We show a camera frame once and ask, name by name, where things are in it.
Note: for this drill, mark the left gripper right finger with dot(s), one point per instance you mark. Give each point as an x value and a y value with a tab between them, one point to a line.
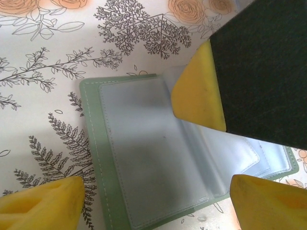
271	208

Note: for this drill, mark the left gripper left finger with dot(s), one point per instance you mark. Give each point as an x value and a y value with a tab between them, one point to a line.
40	206

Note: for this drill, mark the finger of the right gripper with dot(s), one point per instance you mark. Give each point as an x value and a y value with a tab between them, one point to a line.
196	91

